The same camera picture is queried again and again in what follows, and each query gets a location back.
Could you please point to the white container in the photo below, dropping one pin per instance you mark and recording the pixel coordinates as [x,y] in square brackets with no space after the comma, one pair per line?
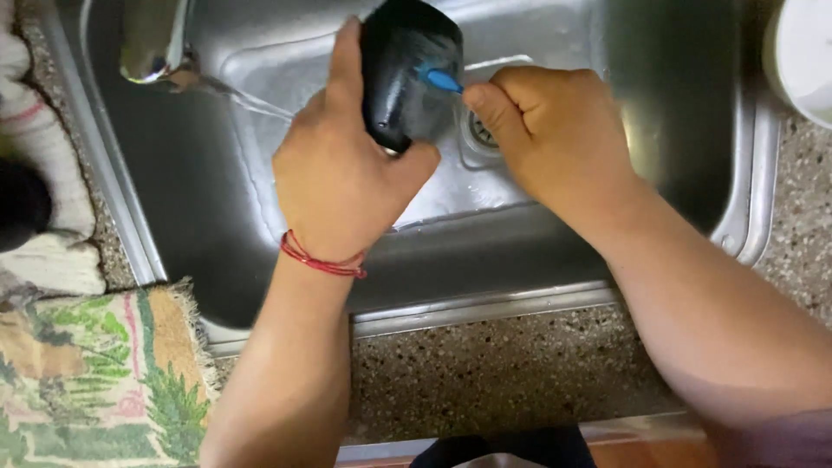
[801,55]

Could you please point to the stainless steel sink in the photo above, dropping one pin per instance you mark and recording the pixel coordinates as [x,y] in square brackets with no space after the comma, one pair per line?
[416,169]

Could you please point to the person's right hand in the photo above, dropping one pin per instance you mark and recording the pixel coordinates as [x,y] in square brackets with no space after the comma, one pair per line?
[559,136]

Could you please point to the person's left hand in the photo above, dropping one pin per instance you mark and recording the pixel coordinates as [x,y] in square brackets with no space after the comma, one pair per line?
[335,185]

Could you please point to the black object on cloth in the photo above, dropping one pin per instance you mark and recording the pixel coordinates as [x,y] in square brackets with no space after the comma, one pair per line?
[23,205]

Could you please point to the sink drain strainer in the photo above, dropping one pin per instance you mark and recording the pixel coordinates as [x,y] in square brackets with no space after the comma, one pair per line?
[482,130]

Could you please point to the white striped cloth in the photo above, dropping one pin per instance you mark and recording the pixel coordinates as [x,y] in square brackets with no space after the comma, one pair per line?
[45,169]

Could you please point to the floral fringed towel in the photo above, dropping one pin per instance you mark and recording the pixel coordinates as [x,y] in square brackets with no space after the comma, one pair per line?
[97,383]

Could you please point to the black rounded cup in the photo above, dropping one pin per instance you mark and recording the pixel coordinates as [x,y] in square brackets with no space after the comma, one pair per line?
[408,71]

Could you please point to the chrome faucet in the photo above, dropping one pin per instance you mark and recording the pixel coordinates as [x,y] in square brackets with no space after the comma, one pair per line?
[156,45]

